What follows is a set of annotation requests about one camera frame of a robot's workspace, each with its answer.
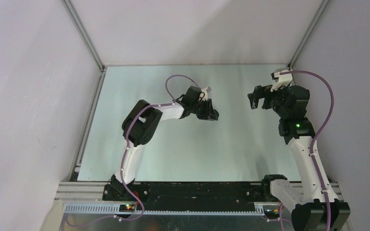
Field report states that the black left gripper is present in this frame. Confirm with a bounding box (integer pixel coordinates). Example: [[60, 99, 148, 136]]
[[191, 98, 218, 121]]

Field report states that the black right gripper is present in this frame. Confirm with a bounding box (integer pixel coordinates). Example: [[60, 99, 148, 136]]
[[248, 82, 290, 118]]

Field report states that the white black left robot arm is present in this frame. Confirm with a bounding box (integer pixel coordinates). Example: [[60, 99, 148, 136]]
[[111, 86, 219, 201]]

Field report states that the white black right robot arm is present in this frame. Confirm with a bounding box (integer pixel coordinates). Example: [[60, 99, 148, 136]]
[[248, 85, 350, 231]]

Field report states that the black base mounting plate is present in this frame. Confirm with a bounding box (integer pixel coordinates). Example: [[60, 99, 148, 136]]
[[102, 181, 278, 212]]

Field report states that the right controller board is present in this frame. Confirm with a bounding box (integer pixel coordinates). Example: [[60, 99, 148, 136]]
[[263, 209, 280, 220]]

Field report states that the controller board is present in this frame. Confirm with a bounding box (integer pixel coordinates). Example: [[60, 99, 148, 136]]
[[119, 204, 136, 212], [263, 209, 280, 220]]

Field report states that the left controller board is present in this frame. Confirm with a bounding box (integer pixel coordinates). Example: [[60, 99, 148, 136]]
[[119, 204, 136, 212]]

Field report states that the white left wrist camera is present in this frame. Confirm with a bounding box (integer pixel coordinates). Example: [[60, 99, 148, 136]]
[[199, 87, 211, 101]]

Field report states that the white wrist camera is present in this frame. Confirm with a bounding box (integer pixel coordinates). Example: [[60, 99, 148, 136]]
[[270, 67, 293, 92], [199, 87, 211, 101]]

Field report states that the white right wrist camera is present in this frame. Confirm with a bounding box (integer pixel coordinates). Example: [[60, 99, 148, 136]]
[[270, 67, 293, 92]]

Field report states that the aluminium frame post right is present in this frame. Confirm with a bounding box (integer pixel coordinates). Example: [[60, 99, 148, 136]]
[[288, 0, 331, 68]]

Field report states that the aluminium frame post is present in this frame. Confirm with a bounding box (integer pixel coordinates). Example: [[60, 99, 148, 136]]
[[288, 0, 331, 68], [61, 0, 105, 72]]

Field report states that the aluminium frame post left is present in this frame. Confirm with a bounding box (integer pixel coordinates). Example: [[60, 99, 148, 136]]
[[61, 0, 105, 72]]

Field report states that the white slotted cable duct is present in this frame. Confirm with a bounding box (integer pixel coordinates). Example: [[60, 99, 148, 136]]
[[63, 204, 265, 216]]

